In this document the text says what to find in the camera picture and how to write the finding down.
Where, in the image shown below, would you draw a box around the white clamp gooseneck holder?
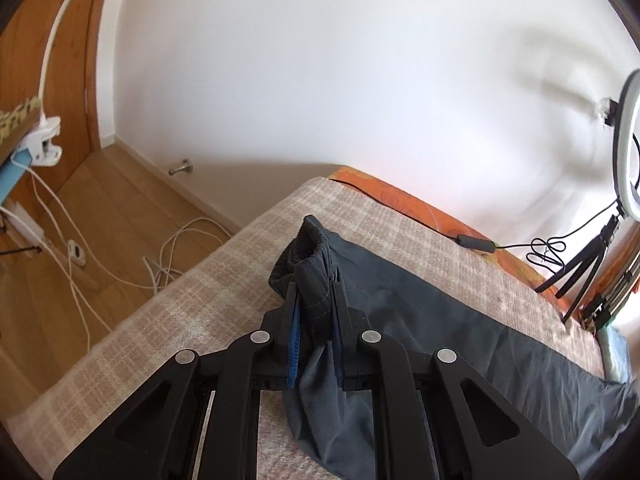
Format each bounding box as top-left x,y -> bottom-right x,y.
8,0 -> 97,168

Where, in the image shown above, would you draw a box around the orange patterned bed sheet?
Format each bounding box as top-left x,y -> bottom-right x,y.
326,166 -> 584,321

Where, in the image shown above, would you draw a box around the metal door stopper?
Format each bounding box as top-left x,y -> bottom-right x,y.
167,158 -> 194,177

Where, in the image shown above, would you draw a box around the beige checkered bed blanket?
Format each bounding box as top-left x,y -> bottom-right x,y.
9,178 -> 603,479

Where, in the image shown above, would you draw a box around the folded light blue jeans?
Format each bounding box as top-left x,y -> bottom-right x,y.
597,326 -> 634,382

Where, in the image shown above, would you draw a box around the wooden door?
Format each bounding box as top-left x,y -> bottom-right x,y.
1,0 -> 104,191

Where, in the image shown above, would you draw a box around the folded silver tripod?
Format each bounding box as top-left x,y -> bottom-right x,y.
580,266 -> 639,334

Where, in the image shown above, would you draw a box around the dark grey pants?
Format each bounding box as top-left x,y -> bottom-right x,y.
269,216 -> 639,479

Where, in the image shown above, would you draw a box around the white ring light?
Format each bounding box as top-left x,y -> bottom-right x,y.
613,70 -> 640,222

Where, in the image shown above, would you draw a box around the white cable on floor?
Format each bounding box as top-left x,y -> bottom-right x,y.
19,161 -> 234,354

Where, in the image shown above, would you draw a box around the black ring light cable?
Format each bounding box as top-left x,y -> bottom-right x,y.
339,131 -> 640,276

